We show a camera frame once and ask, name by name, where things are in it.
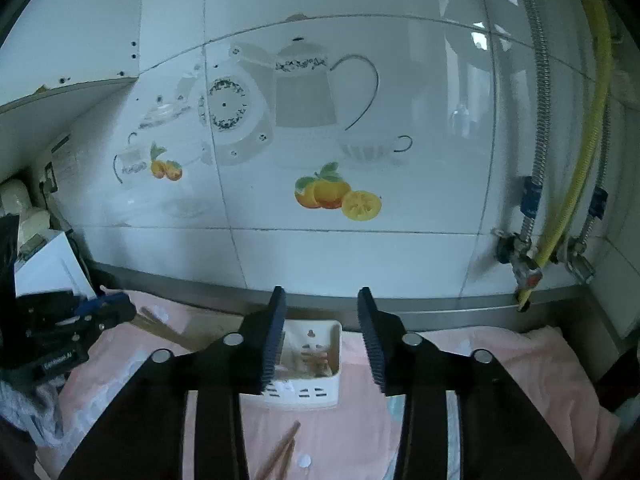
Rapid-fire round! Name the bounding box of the group of wooden chopsticks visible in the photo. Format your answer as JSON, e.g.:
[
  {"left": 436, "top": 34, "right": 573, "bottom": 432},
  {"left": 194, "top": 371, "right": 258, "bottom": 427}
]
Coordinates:
[{"left": 292, "top": 349, "right": 331, "bottom": 377}]

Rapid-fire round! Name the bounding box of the yellow gas hose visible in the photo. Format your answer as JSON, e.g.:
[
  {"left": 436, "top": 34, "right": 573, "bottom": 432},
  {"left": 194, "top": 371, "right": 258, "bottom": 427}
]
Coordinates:
[{"left": 517, "top": 0, "right": 613, "bottom": 311}]

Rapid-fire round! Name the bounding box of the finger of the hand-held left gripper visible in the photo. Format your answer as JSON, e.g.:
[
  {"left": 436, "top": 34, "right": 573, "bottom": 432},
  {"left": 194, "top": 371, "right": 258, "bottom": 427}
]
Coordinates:
[
  {"left": 87, "top": 302, "right": 137, "bottom": 333},
  {"left": 75, "top": 290, "right": 132, "bottom": 316}
]

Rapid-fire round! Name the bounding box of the corrugated metal pipe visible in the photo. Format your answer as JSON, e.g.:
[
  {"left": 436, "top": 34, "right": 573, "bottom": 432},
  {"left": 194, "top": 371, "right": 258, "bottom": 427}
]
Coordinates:
[
  {"left": 507, "top": 0, "right": 546, "bottom": 241},
  {"left": 580, "top": 105, "right": 613, "bottom": 251}
]

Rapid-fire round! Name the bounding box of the pink towel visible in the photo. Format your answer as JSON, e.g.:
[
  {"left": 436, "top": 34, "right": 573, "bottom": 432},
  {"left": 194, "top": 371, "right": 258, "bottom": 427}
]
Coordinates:
[{"left": 35, "top": 287, "right": 621, "bottom": 480}]

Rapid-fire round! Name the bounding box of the cream plastic bag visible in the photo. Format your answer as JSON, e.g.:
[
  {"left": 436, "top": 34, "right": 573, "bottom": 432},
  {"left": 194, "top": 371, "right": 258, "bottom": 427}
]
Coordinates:
[{"left": 0, "top": 180, "right": 51, "bottom": 261}]

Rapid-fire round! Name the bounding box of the wooden chopstick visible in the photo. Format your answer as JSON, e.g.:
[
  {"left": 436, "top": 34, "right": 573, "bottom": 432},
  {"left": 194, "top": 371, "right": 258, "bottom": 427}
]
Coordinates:
[
  {"left": 269, "top": 439, "right": 296, "bottom": 480},
  {"left": 134, "top": 306, "right": 201, "bottom": 353},
  {"left": 254, "top": 420, "right": 302, "bottom": 480}
]

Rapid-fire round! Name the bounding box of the metal pipe valve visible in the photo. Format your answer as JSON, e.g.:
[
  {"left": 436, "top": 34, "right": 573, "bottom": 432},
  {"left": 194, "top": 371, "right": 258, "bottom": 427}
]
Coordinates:
[
  {"left": 565, "top": 240, "right": 597, "bottom": 286},
  {"left": 495, "top": 232, "right": 543, "bottom": 288}
]

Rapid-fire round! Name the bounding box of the white appliance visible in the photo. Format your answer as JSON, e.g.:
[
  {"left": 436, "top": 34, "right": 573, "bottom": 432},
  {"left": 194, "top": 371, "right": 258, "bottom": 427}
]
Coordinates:
[{"left": 14, "top": 230, "right": 98, "bottom": 301}]

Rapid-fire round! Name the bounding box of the white house-shaped chopstick holder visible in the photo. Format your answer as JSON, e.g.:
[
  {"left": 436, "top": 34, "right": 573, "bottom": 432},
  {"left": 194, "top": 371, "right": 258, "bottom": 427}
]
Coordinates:
[{"left": 239, "top": 319, "right": 344, "bottom": 409}]

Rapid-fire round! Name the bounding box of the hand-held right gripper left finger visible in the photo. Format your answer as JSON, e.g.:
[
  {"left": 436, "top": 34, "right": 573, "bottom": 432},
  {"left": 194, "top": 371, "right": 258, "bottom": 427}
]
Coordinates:
[{"left": 59, "top": 285, "right": 288, "bottom": 480}]

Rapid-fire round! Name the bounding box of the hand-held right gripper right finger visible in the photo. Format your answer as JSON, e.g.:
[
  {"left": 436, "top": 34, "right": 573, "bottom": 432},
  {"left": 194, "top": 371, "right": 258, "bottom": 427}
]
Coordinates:
[{"left": 357, "top": 286, "right": 585, "bottom": 480}]

